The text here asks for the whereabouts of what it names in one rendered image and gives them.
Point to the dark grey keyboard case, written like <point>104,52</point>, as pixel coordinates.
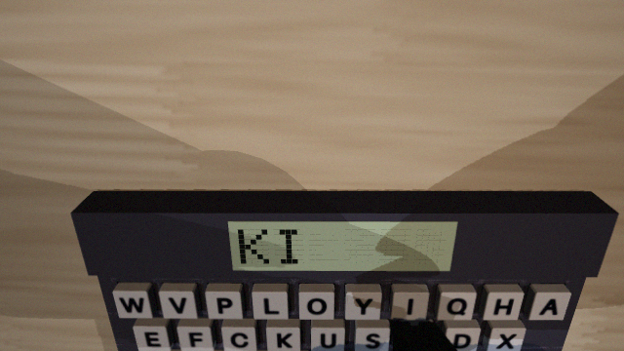
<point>333,270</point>

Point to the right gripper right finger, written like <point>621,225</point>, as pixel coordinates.
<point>434,337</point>

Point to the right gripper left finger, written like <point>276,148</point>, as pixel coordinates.
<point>407,338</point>

